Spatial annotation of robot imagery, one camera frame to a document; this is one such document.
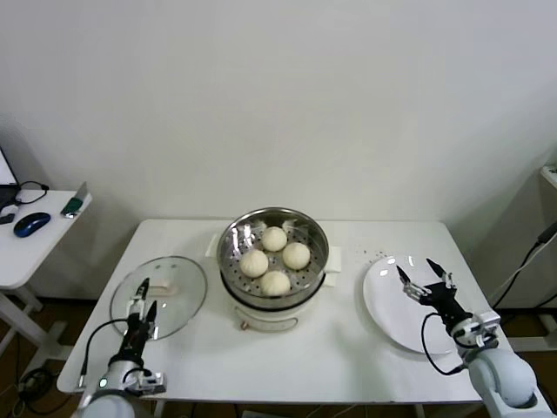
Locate blue computer mouse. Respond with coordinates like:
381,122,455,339
13,212,52,239

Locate steel perforated steamer basket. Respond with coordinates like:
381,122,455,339
216,207,331,306

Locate steel steamer pot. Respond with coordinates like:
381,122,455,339
204,233,345,334

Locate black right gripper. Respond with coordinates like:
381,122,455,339
395,258,474,337

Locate thin black desk cable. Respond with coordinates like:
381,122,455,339
12,179,49,206

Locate white power cable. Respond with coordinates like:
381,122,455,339
487,243,557,304

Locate black cable with adapter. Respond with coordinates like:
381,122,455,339
487,219,557,308

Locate dark crumb specks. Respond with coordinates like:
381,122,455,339
354,246,389,263

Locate round glass pot lid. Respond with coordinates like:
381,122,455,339
108,255,208,343

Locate white steamed baozi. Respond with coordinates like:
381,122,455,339
261,226,288,253
282,241,312,270
240,249,270,279
259,270,292,297

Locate large white plate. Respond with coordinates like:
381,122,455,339
362,254,473,356

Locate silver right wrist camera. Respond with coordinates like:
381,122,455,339
452,309,502,349

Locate tangled floor cables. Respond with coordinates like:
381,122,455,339
0,334,60,415

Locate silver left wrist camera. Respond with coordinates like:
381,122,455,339
128,369,169,396

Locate green handled grey tool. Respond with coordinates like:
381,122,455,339
59,181,92,219

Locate black laptop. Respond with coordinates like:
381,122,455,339
0,145,21,209

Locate white side desk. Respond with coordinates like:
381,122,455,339
0,189,93,362

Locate white shelf stand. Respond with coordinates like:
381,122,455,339
504,165,557,354

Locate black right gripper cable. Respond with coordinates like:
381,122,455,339
420,313,471,376

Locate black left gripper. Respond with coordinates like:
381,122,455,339
122,278,159,366

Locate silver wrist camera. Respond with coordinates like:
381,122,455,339
128,369,169,396
452,309,502,349

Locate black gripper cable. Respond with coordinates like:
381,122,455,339
420,313,471,376
77,316,131,391

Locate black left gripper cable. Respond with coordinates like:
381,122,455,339
77,316,131,391

